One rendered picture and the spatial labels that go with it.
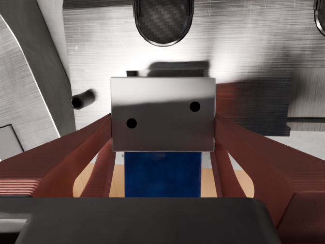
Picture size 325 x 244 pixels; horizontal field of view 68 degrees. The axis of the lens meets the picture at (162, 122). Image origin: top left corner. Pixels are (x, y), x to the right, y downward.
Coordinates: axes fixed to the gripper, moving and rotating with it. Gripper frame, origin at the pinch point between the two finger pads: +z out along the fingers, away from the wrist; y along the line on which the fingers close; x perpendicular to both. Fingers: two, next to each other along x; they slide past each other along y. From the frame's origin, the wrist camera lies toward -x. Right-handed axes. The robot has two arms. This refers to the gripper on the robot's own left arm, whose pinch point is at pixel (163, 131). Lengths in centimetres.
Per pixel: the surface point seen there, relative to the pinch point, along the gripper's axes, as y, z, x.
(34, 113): 12.0, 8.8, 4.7
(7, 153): 14.1, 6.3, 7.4
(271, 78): -6.9, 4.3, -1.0
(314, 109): -11.4, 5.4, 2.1
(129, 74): 2.4, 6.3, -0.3
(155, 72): 0.5, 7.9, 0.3
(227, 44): -4.1, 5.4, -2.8
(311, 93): -11.0, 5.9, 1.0
